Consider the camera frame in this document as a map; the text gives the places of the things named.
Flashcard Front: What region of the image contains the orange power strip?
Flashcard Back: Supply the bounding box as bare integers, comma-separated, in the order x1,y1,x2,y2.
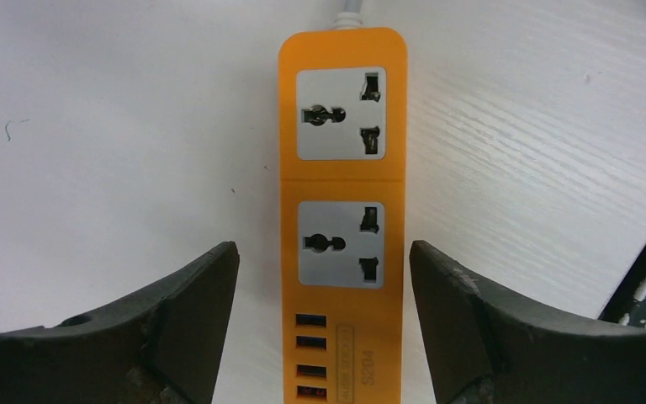
278,27,408,403

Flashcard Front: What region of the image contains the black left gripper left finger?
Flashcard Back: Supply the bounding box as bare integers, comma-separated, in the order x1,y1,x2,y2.
0,242,240,403

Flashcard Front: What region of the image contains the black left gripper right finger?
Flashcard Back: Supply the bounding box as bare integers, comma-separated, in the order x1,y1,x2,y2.
409,240,646,403

